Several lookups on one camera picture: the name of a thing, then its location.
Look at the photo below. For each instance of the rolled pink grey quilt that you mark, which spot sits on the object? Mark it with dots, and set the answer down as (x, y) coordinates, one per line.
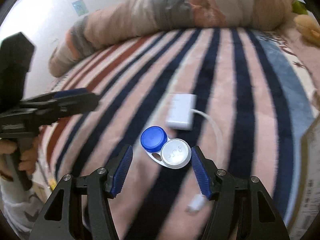
(136, 18)

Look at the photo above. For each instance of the white card reader adapter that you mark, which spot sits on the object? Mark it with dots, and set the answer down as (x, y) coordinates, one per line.
(181, 118)

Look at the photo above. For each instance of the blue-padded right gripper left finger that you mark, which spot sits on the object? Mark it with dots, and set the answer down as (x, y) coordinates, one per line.
(78, 208)

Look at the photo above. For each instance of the orange plush toy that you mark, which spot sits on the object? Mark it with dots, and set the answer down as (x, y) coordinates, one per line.
(308, 27)

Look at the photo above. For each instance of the white star-print sleeve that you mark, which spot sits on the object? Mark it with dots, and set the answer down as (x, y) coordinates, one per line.
(21, 208)

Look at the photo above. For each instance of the striped fleece blanket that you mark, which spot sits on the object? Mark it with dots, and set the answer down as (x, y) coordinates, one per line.
(250, 83)

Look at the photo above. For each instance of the blue white contact lens case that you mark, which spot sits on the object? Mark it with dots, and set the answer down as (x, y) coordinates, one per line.
(170, 153)

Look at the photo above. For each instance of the brown cardboard box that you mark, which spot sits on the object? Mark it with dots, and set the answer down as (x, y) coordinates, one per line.
(307, 204)

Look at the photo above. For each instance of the person's left hand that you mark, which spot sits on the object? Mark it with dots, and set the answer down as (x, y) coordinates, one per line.
(28, 158)

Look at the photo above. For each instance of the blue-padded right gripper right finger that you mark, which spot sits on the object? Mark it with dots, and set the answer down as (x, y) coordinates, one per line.
(241, 206)

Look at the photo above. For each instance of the blue wall poster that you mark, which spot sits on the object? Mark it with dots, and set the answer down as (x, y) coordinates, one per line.
(80, 7)

